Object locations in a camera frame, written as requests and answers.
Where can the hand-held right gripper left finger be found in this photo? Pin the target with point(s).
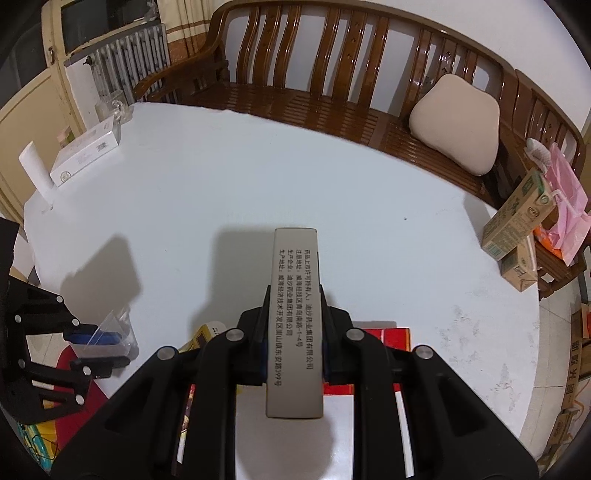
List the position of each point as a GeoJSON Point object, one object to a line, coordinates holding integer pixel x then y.
{"type": "Point", "coordinates": [251, 350]}

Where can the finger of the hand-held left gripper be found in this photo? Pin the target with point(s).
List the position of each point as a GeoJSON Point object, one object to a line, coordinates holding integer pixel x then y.
{"type": "Point", "coordinates": [106, 362]}
{"type": "Point", "coordinates": [99, 339]}

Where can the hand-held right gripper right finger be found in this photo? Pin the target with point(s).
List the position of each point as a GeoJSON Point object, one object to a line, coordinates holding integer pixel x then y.
{"type": "Point", "coordinates": [337, 350]}

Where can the clear plastic wrapper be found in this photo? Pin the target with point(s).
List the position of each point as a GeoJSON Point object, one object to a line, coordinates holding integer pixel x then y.
{"type": "Point", "coordinates": [115, 327]}

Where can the white and blue medicine box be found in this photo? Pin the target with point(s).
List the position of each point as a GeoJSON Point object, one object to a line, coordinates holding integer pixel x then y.
{"type": "Point", "coordinates": [293, 300]}

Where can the yellow snack wrapper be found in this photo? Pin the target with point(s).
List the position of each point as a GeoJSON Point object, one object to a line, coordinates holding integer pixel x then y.
{"type": "Point", "coordinates": [203, 337]}

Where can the red cigarette box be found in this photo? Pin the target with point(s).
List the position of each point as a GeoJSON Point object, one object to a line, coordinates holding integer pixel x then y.
{"type": "Point", "coordinates": [395, 339]}

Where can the white tube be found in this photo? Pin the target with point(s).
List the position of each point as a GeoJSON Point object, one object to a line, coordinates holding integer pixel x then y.
{"type": "Point", "coordinates": [37, 170]}

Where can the long white box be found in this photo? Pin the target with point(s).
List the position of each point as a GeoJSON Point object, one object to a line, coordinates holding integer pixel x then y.
{"type": "Point", "coordinates": [83, 154]}

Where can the glass mug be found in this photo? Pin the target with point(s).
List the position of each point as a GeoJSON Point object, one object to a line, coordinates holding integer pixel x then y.
{"type": "Point", "coordinates": [113, 108]}

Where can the small beige drink carton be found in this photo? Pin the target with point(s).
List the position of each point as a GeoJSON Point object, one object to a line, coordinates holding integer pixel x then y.
{"type": "Point", "coordinates": [519, 272]}

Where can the tall beige drink carton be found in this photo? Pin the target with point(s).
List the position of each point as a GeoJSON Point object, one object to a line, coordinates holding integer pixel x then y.
{"type": "Point", "coordinates": [515, 221]}

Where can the wooden armchair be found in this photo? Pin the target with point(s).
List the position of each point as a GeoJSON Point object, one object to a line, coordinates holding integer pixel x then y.
{"type": "Point", "coordinates": [554, 272]}

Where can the grey radiator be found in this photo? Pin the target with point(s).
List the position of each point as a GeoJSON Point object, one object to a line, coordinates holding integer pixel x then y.
{"type": "Point", "coordinates": [134, 55]}

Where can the printed cardboard box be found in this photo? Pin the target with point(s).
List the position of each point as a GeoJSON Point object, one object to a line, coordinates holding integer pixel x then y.
{"type": "Point", "coordinates": [575, 369]}

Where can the small cardboard box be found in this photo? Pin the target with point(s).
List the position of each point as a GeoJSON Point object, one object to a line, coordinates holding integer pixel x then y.
{"type": "Point", "coordinates": [561, 438]}

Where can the orange plastic bag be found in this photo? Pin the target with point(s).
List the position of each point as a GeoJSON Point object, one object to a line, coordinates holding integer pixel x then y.
{"type": "Point", "coordinates": [551, 242]}

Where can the open cardboard box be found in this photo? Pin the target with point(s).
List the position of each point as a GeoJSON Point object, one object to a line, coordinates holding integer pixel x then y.
{"type": "Point", "coordinates": [582, 323]}

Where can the wooden slatted bench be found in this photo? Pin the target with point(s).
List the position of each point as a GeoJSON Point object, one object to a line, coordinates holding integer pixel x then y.
{"type": "Point", "coordinates": [295, 99]}

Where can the beige cushion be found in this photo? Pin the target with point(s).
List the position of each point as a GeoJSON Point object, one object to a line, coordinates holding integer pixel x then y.
{"type": "Point", "coordinates": [455, 124]}

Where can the pink plastic bag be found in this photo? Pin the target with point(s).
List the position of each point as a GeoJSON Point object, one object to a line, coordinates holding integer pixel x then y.
{"type": "Point", "coordinates": [565, 207]}

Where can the white dotted cloth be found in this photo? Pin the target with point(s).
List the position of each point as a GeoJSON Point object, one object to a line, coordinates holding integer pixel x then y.
{"type": "Point", "coordinates": [538, 150]}

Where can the beige curtain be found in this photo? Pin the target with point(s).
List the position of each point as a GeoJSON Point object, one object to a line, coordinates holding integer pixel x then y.
{"type": "Point", "coordinates": [194, 27]}

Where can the cream window frame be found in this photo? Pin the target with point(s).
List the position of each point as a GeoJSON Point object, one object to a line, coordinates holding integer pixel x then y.
{"type": "Point", "coordinates": [51, 27]}

